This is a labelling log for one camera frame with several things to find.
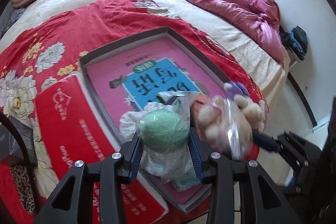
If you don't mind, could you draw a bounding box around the bag of white balls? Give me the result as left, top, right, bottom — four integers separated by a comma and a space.
196, 94, 254, 161

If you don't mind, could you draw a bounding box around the red floral blanket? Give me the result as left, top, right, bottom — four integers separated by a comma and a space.
0, 0, 268, 224

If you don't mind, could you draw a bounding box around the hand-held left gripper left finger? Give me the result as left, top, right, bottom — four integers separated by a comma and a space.
33, 132, 145, 224

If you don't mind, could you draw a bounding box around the pink book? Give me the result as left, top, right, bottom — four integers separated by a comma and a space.
87, 38, 231, 203

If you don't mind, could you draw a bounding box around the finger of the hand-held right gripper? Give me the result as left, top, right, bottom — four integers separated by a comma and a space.
251, 132, 280, 153

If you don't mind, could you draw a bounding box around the thick black cable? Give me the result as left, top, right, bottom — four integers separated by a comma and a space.
0, 111, 41, 211

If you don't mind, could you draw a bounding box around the leopard print cloth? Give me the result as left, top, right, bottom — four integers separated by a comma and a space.
10, 164, 37, 215

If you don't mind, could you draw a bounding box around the purple scrunchie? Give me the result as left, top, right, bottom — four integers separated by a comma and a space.
223, 81, 250, 97

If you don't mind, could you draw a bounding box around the floral fabric scrunchie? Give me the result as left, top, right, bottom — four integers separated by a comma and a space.
119, 102, 163, 140

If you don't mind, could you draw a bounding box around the dark square box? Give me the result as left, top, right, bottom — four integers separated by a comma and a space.
0, 119, 37, 164

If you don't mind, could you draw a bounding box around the grey tray box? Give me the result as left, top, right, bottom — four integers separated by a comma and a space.
79, 27, 252, 214

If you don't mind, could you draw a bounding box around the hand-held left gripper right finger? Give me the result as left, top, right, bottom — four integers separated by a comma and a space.
189, 128, 300, 224

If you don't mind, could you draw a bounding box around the pile of dark clothes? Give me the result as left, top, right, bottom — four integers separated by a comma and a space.
280, 26, 308, 62

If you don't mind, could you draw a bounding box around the white plush toy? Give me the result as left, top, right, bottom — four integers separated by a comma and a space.
232, 94, 265, 132

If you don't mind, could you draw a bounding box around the bagged green sponge ball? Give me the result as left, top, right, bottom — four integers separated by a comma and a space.
135, 94, 197, 184

